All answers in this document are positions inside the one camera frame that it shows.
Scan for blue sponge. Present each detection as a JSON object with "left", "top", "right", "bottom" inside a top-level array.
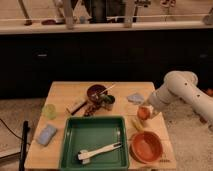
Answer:
[{"left": 36, "top": 124, "right": 57, "bottom": 146}]

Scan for dark green cup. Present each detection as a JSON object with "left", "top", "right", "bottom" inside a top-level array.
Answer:
[{"left": 102, "top": 95, "right": 115, "bottom": 110}]

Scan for white spatula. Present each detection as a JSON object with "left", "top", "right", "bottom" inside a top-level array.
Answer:
[{"left": 77, "top": 142, "right": 122, "bottom": 161}]

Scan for green plastic tray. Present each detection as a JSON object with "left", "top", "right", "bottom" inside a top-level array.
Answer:
[{"left": 59, "top": 116, "right": 129, "bottom": 171}]

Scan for orange apple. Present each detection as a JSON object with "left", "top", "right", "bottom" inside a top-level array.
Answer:
[{"left": 137, "top": 107, "right": 150, "bottom": 120}]

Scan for dark brown bowl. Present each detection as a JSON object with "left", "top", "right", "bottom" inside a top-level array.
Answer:
[{"left": 87, "top": 84, "right": 106, "bottom": 103}]

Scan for wooden stick utensil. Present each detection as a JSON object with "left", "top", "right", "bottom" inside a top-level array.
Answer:
[{"left": 99, "top": 84, "right": 116, "bottom": 95}]

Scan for black chair frame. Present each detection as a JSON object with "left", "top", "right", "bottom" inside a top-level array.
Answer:
[{"left": 19, "top": 121, "right": 29, "bottom": 171}]

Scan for blue cloth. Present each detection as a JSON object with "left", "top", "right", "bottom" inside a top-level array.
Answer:
[{"left": 127, "top": 93, "right": 144, "bottom": 104}]

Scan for yellow banana toy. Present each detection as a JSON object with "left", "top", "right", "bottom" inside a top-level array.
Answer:
[{"left": 132, "top": 119, "right": 144, "bottom": 132}]

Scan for red bowl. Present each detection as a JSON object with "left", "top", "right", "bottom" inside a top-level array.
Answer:
[{"left": 130, "top": 131, "right": 163, "bottom": 164}]

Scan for green translucent cup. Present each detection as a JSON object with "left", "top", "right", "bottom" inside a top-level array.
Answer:
[{"left": 42, "top": 104, "right": 56, "bottom": 119}]

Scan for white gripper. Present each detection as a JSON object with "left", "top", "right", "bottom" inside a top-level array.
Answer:
[{"left": 143, "top": 100, "right": 159, "bottom": 119}]

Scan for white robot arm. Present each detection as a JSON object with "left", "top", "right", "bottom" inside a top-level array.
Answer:
[{"left": 145, "top": 71, "right": 213, "bottom": 132}]

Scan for dark brown food item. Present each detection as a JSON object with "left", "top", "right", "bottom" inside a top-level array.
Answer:
[{"left": 84, "top": 104, "right": 98, "bottom": 117}]

